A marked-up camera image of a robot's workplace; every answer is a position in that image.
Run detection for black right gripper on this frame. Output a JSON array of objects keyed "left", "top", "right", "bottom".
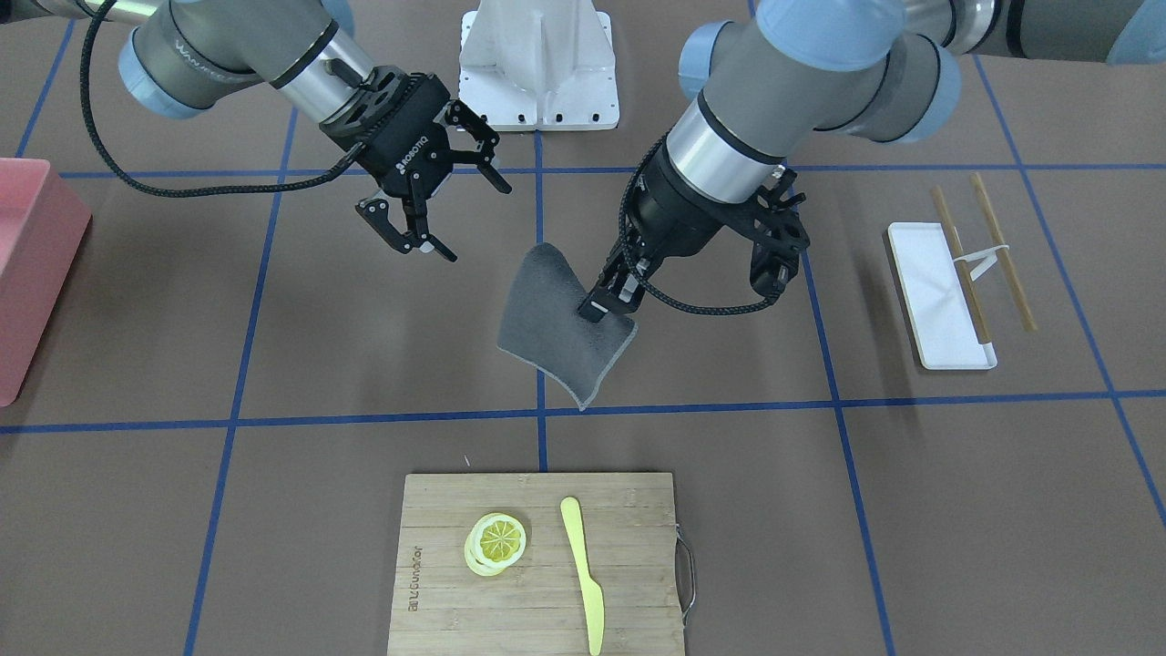
[{"left": 319, "top": 62, "right": 513, "bottom": 264}]

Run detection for yellow lemon slice toy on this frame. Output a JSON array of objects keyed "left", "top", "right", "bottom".
[{"left": 464, "top": 512, "right": 527, "bottom": 577}]

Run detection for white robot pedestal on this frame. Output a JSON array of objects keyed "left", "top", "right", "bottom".
[{"left": 458, "top": 1, "right": 620, "bottom": 132}]

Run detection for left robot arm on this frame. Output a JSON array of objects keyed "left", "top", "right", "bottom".
[{"left": 578, "top": 1, "right": 1165, "bottom": 323}]

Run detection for white rectangular tray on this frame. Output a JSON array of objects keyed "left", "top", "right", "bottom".
[{"left": 887, "top": 221, "right": 1000, "bottom": 371}]

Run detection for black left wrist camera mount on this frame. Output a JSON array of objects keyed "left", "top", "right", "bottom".
[{"left": 723, "top": 165, "right": 812, "bottom": 304}]

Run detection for wooden cutting board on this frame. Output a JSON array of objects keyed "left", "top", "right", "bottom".
[{"left": 387, "top": 473, "right": 686, "bottom": 655}]

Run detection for dark grey cloth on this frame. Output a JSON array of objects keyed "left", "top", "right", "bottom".
[{"left": 496, "top": 242, "right": 638, "bottom": 411}]

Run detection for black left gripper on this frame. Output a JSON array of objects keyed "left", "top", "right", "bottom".
[{"left": 578, "top": 150, "right": 724, "bottom": 323}]

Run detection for pink plastic bin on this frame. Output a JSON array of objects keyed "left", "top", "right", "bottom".
[{"left": 1, "top": 158, "right": 92, "bottom": 405}]

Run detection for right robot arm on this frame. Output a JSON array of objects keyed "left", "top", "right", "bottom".
[{"left": 3, "top": 1, "right": 512, "bottom": 261}]

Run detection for yellow plastic knife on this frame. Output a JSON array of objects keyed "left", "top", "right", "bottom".
[{"left": 559, "top": 496, "right": 607, "bottom": 655}]

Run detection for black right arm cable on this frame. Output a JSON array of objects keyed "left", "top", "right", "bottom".
[{"left": 80, "top": 0, "right": 365, "bottom": 199}]

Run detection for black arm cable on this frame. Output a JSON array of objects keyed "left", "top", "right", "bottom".
[
  {"left": 616, "top": 137, "right": 775, "bottom": 317},
  {"left": 80, "top": 0, "right": 365, "bottom": 199}
]

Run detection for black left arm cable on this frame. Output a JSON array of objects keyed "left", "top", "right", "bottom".
[{"left": 616, "top": 137, "right": 775, "bottom": 317}]

